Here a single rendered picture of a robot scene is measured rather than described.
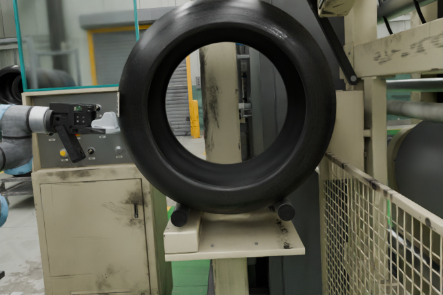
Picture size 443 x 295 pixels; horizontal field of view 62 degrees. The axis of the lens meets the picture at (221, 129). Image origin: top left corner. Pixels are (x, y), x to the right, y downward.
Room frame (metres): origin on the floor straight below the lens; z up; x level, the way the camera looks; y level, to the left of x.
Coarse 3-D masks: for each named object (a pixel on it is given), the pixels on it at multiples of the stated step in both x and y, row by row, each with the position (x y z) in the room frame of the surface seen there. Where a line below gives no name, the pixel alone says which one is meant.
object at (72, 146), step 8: (56, 128) 1.00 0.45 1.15; (64, 128) 1.00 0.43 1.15; (64, 136) 1.00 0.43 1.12; (72, 136) 1.02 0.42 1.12; (64, 144) 1.00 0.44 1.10; (72, 144) 1.00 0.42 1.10; (72, 152) 1.00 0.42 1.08; (80, 152) 1.02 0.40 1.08; (72, 160) 1.00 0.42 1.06; (80, 160) 1.01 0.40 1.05
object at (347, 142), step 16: (336, 96) 1.21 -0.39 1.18; (352, 96) 1.21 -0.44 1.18; (336, 112) 1.21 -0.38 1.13; (352, 112) 1.21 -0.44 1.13; (336, 128) 1.21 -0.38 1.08; (352, 128) 1.21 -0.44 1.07; (336, 144) 1.21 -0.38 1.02; (352, 144) 1.21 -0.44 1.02; (352, 160) 1.21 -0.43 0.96; (320, 176) 1.21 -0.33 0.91; (352, 176) 1.21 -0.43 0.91
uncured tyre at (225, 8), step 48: (192, 0) 0.97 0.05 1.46; (240, 0) 0.92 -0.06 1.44; (144, 48) 0.91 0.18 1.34; (192, 48) 1.18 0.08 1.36; (288, 48) 0.89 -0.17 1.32; (144, 96) 0.90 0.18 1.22; (288, 96) 1.17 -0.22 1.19; (144, 144) 0.90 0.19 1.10; (288, 144) 1.17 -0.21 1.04; (192, 192) 0.90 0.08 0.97; (240, 192) 0.90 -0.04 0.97; (288, 192) 0.93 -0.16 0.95
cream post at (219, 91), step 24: (216, 48) 1.29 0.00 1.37; (216, 72) 1.29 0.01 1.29; (216, 96) 1.29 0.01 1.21; (216, 120) 1.29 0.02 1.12; (216, 144) 1.29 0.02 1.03; (240, 144) 1.29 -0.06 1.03; (216, 264) 1.29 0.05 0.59; (240, 264) 1.29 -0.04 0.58; (216, 288) 1.29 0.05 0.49; (240, 288) 1.29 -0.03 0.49
